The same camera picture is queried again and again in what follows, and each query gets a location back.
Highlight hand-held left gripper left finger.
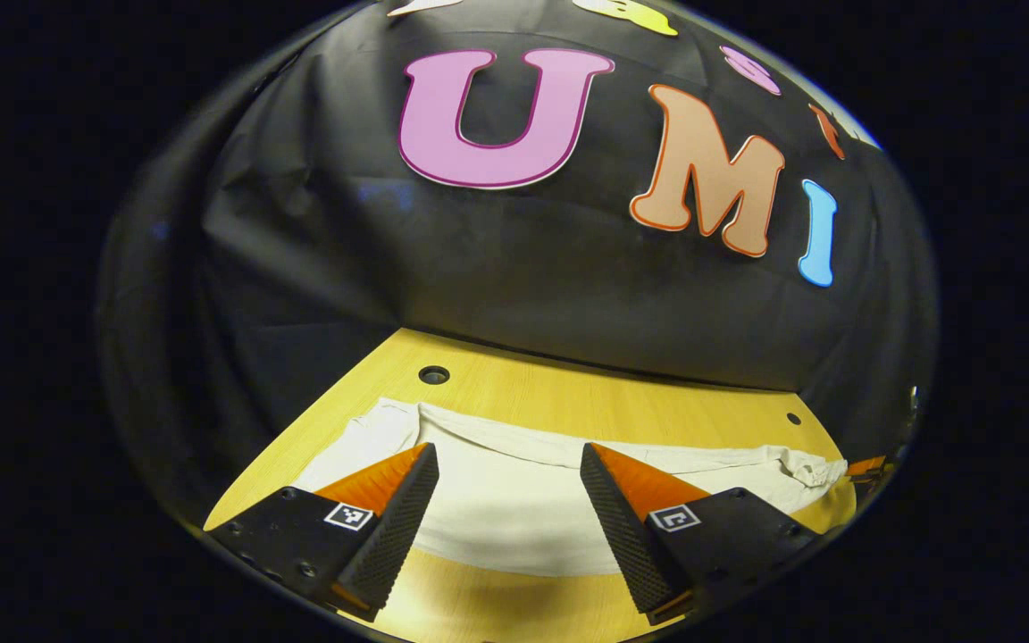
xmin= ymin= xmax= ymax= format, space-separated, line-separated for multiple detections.
xmin=205 ymin=441 xmax=441 ymax=624

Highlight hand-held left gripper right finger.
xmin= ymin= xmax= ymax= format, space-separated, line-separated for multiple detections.
xmin=580 ymin=441 xmax=825 ymax=627

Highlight cream white jeans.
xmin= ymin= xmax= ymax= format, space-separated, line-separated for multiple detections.
xmin=291 ymin=397 xmax=851 ymax=578

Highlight black backdrop cloth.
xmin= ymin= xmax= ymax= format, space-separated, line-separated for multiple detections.
xmin=97 ymin=0 xmax=941 ymax=537

